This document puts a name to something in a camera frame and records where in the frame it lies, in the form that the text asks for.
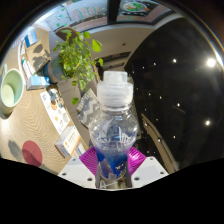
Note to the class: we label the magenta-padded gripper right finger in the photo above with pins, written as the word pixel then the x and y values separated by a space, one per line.
pixel 148 170

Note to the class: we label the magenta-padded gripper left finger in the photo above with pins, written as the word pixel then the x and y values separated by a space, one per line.
pixel 78 170

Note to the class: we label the clear blue-label water bottle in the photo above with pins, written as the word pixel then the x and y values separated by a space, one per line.
pixel 114 130

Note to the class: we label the white blue flat packet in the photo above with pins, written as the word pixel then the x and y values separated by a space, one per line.
pixel 80 150

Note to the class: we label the white orange box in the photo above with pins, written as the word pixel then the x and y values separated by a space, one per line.
pixel 68 140

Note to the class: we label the flat round red coaster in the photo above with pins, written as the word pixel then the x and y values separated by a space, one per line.
pixel 32 153

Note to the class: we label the open white magazine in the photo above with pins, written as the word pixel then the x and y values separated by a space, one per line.
pixel 56 111

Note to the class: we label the grey curved sofa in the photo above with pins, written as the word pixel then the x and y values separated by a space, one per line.
pixel 68 100

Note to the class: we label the light blue white box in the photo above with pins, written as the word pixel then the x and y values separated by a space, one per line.
pixel 37 82

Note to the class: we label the pale green mug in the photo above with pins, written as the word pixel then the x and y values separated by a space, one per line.
pixel 11 90

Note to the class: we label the green potted plant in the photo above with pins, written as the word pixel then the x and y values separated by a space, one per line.
pixel 76 56

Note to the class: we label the brown card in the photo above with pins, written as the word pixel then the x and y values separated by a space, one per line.
pixel 37 56

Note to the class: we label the group of ceiling lights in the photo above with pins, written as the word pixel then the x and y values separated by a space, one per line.
pixel 210 62

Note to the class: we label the small blue white box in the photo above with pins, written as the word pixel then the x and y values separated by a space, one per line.
pixel 31 38

